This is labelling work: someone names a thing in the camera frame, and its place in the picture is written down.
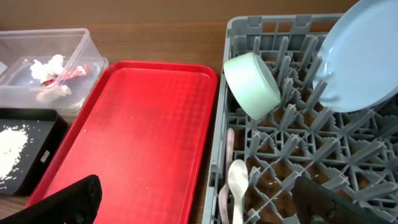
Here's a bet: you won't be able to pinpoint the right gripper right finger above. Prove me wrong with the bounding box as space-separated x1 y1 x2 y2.
292 176 389 224

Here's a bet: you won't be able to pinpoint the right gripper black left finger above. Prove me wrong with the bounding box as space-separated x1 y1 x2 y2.
1 175 103 224

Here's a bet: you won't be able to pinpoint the white plastic spoon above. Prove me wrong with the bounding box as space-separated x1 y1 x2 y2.
228 159 249 224

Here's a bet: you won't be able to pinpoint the rice and food scraps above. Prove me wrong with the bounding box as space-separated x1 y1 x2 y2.
1 124 34 190

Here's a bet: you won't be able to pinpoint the white tissue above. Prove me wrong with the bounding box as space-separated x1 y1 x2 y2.
30 54 72 103

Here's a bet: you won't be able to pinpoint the red snack wrapper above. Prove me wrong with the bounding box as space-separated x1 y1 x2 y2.
41 64 90 86

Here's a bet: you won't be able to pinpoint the green bowl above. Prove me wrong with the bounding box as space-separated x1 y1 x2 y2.
223 52 280 120

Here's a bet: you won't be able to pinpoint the light blue plate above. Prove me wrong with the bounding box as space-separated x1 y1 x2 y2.
313 0 397 113

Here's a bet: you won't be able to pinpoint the grey dishwasher rack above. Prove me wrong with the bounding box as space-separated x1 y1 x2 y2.
202 14 397 223

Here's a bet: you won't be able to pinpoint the black rectangular tray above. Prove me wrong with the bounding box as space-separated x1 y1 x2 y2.
1 108 68 197

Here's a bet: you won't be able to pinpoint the red serving tray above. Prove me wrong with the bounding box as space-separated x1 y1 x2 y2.
27 61 218 223

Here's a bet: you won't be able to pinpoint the clear plastic bin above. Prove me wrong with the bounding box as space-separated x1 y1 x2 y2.
1 29 108 116

